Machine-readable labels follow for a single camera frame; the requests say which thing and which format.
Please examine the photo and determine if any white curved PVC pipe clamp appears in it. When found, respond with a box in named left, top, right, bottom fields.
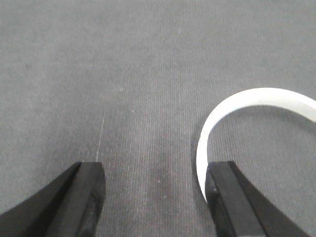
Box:
left=196, top=87, right=316, bottom=200

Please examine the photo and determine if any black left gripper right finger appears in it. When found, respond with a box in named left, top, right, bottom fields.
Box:
left=205, top=161, right=307, bottom=237

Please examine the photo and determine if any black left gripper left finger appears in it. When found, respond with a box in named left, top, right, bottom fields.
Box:
left=0, top=162, right=105, bottom=237

